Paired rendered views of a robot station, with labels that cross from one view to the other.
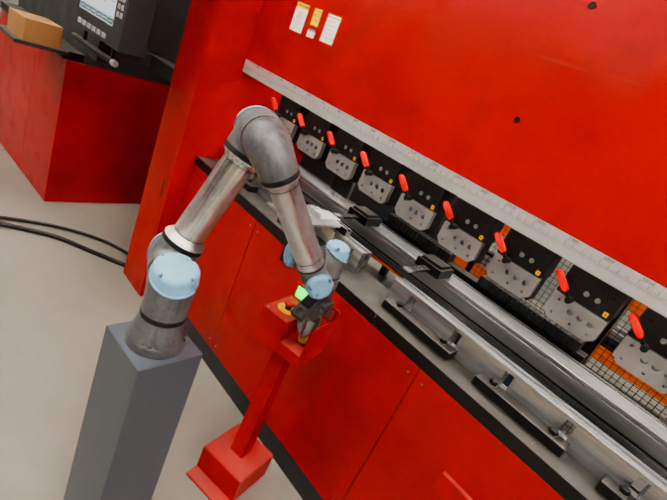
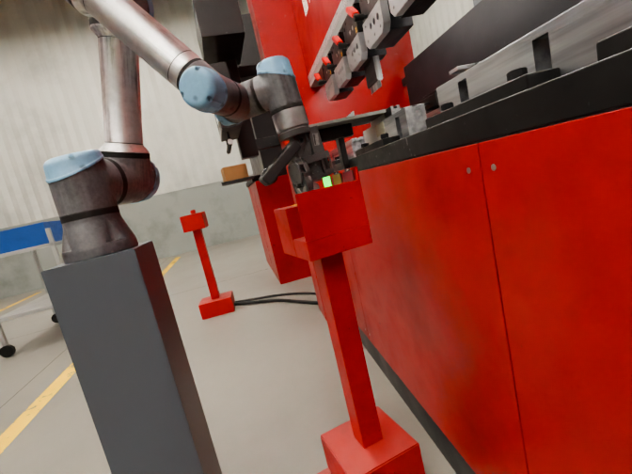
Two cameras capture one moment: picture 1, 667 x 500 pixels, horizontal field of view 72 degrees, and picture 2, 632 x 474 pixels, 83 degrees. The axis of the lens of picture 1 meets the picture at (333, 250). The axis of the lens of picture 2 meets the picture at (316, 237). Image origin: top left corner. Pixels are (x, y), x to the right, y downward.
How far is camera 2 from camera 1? 1.20 m
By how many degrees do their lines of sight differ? 45
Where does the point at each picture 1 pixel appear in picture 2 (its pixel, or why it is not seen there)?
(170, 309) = (60, 195)
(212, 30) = not seen: hidden behind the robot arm
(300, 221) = (120, 15)
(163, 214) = not seen: hidden behind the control
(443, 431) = (584, 223)
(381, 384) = (459, 234)
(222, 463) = (336, 455)
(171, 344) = (84, 240)
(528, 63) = not seen: outside the picture
